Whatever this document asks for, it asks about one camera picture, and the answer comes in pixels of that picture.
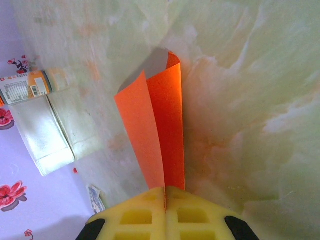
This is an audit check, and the orange-capped small bottle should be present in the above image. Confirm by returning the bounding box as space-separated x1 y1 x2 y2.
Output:
0 69 55 107

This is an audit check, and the white square plastic container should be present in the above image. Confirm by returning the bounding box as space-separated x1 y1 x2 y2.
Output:
8 96 76 178

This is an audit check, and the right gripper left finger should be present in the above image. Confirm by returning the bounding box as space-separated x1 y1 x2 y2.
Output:
76 186 167 240

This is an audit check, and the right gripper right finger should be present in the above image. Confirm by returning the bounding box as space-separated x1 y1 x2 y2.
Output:
164 186 261 240

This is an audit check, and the orange cloth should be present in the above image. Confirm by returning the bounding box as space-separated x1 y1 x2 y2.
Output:
114 47 187 192

